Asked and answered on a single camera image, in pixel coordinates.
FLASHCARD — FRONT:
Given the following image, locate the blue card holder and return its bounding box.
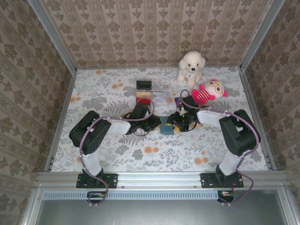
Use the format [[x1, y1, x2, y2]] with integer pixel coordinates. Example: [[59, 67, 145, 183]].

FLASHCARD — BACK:
[[160, 116, 175, 135]]

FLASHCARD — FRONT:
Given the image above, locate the tan card in organizer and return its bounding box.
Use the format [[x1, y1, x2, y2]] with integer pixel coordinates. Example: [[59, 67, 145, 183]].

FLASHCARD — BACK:
[[136, 91, 153, 99]]

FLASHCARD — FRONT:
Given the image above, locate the black card in organizer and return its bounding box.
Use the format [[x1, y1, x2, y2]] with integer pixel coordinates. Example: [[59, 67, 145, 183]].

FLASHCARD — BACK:
[[136, 80, 153, 90]]

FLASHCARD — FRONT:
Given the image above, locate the clear acrylic organizer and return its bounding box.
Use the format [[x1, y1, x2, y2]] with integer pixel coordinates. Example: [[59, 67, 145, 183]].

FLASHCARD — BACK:
[[135, 79, 171, 111]]

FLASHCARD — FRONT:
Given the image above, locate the pink plush doll with glasses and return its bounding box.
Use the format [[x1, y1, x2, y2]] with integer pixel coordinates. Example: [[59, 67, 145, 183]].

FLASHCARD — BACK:
[[191, 79, 228, 106]]

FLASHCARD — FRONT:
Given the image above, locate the white plush dog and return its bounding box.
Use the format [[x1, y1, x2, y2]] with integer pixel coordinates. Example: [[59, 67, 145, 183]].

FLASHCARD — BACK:
[[177, 51, 206, 88]]

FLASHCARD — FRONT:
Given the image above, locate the grey metal panel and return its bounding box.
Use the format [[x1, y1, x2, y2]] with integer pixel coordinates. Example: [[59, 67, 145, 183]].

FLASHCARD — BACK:
[[35, 200, 288, 225]]

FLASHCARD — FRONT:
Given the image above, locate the aluminium frame rail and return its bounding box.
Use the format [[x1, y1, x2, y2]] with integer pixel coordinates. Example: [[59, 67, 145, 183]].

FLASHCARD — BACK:
[[35, 171, 288, 188]]

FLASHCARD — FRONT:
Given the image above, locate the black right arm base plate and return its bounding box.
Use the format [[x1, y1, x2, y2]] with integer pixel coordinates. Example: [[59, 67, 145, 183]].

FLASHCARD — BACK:
[[201, 172, 244, 188]]

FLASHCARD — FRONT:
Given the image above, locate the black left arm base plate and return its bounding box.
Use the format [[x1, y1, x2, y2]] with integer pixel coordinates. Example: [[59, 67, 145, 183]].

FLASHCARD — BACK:
[[76, 173, 118, 189]]

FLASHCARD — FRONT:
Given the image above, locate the aluminium table side rail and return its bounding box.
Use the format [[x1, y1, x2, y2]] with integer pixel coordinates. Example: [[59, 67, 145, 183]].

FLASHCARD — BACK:
[[239, 67, 278, 171], [44, 69, 78, 173]]

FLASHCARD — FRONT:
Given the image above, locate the grey slotted cable duct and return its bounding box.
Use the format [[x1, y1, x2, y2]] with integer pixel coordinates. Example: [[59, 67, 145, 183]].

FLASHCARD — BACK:
[[43, 190, 222, 200]]

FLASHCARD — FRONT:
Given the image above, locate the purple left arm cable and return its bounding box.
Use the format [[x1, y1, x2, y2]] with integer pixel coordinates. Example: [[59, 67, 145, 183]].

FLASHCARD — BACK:
[[79, 99, 156, 207]]

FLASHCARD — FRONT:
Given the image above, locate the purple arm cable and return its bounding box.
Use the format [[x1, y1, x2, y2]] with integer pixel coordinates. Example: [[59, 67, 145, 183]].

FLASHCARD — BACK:
[[79, 99, 156, 207], [179, 89, 261, 207]]

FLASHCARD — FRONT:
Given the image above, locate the black round cable port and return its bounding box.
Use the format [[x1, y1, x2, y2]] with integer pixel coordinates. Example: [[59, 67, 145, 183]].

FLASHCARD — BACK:
[[87, 191, 105, 203], [217, 191, 235, 203]]

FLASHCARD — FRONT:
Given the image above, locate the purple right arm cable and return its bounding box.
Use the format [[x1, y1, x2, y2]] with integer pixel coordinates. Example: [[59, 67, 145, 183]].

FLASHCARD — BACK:
[[179, 89, 261, 207]]

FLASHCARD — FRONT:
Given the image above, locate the aluminium frame post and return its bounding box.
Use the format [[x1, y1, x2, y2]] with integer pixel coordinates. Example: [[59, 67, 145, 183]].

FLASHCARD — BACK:
[[27, 0, 78, 73], [239, 0, 287, 72]]

